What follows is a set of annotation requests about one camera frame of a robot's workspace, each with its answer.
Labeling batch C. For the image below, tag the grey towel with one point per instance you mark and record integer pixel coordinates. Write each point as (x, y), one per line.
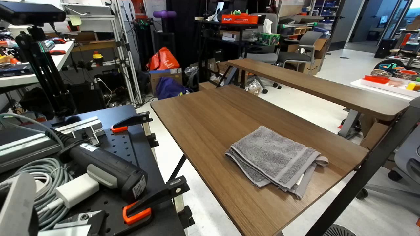
(275, 159)

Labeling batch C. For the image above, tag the blue bag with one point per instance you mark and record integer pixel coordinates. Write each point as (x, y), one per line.
(168, 88)

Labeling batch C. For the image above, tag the black desk leg strut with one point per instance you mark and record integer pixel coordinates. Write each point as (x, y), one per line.
(177, 168)

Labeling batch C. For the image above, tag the cardboard box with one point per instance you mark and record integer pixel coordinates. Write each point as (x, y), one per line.
(165, 76)

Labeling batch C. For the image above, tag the orange bag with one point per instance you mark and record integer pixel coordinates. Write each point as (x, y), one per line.
(162, 60)

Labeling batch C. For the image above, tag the small black orange spring clamp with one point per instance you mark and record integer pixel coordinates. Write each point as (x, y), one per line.
(131, 121)

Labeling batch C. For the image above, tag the black perforated mounting board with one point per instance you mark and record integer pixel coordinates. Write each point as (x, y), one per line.
(126, 148)

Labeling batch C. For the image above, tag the orange plastic tray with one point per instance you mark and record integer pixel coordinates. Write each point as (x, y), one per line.
(237, 18)

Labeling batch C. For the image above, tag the large black orange spring clamp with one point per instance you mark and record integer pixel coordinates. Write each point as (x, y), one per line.
(151, 203)

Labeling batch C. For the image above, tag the white metal shelf rack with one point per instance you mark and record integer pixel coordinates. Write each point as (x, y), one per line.
(124, 52)

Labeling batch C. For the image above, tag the grey office chair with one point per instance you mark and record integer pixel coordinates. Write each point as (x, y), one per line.
(302, 52)

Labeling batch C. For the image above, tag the long wooden bench table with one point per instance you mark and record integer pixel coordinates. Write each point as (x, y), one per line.
(319, 85)

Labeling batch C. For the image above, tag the purple dumbbell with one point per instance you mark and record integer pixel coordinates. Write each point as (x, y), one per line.
(164, 13)

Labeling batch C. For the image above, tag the black handheld device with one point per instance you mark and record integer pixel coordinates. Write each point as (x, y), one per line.
(106, 168)

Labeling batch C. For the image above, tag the grey bench table foot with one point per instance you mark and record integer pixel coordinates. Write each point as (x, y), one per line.
(348, 124)

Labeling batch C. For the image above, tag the white power adapter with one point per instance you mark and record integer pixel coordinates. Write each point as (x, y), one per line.
(77, 190)

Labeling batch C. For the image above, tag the small orange flat tray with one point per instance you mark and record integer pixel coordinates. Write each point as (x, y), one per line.
(375, 79)

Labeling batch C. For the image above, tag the white board with parts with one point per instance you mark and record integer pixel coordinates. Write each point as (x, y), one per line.
(384, 89)

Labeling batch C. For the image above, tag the white work table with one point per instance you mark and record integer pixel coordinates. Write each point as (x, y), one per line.
(30, 73)

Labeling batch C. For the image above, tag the light grey chair shell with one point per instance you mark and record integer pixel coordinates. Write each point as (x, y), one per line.
(411, 155)

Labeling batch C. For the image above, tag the black camera tripod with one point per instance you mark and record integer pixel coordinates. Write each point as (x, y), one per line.
(46, 69)

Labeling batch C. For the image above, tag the silver aluminium extrusion rail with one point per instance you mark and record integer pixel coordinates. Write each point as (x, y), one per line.
(26, 145)

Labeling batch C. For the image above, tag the black stereo camera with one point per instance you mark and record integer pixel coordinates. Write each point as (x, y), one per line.
(30, 12)

